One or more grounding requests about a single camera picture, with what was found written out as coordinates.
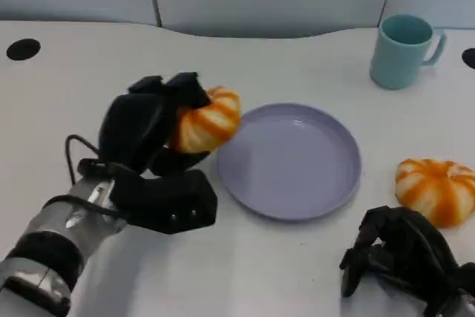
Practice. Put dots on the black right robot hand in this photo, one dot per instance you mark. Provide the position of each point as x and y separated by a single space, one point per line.
419 250

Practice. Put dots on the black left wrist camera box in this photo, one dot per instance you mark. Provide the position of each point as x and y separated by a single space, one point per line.
167 202

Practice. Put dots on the pale green mug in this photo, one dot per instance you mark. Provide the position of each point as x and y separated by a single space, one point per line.
397 64

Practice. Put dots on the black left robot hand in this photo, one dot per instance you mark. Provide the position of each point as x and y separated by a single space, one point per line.
130 127

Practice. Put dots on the orange and white bread roll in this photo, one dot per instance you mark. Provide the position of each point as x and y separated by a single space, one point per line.
208 124
434 187

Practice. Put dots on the lilac plate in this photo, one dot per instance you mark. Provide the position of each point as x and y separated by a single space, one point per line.
293 168

